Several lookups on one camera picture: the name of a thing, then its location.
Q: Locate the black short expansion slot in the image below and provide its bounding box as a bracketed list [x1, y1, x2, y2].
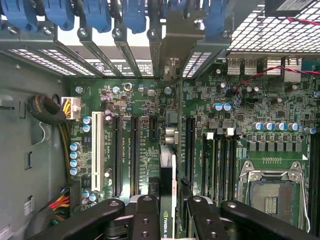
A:
[149, 116, 160, 141]

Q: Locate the green motherboard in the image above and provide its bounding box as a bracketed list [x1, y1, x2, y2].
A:
[67, 56, 320, 240]

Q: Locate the red yellow wire bundle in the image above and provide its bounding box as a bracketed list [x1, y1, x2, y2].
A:
[32, 186, 73, 226]

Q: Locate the black open PC case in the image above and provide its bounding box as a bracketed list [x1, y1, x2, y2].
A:
[0, 0, 320, 240]

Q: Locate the black braided power cable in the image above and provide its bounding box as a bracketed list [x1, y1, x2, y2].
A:
[26, 94, 82, 187]

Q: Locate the blue card retention clip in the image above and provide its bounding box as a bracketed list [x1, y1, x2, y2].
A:
[83, 0, 113, 34]
[119, 0, 149, 35]
[203, 0, 234, 36]
[44, 0, 76, 31]
[0, 0, 39, 32]

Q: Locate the black long expansion slot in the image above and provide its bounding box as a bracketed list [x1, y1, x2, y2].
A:
[130, 116, 142, 198]
[111, 115, 124, 199]
[184, 116, 197, 196]

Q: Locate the white expansion slot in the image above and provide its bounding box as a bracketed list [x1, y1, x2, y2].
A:
[90, 110, 105, 193]

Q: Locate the CPU socket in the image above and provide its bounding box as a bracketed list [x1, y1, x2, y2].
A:
[237, 159, 312, 235]

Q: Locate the red black twisted wire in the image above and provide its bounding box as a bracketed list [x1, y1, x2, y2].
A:
[233, 65, 320, 92]

